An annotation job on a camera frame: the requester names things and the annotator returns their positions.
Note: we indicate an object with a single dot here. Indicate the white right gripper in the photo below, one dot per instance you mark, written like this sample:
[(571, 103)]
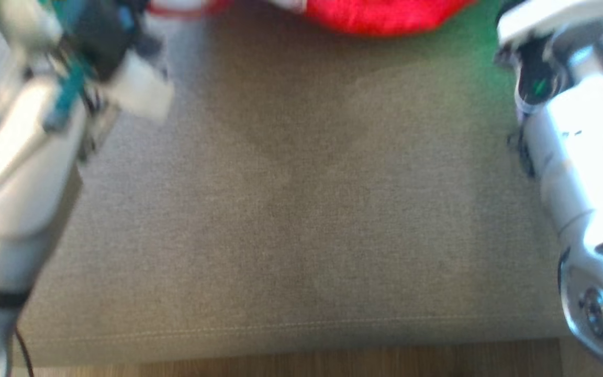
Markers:
[(542, 18)]

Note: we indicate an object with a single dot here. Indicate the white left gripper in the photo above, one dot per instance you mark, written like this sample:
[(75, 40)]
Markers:
[(142, 86)]

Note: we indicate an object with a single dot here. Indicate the red white basketball jersey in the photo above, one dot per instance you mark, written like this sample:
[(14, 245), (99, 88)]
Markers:
[(385, 13)]

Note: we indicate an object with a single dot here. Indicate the grey sofa seat cushion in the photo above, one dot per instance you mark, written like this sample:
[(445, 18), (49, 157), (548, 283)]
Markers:
[(301, 209)]

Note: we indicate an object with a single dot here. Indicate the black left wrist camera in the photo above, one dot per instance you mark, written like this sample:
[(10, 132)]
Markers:
[(102, 31)]

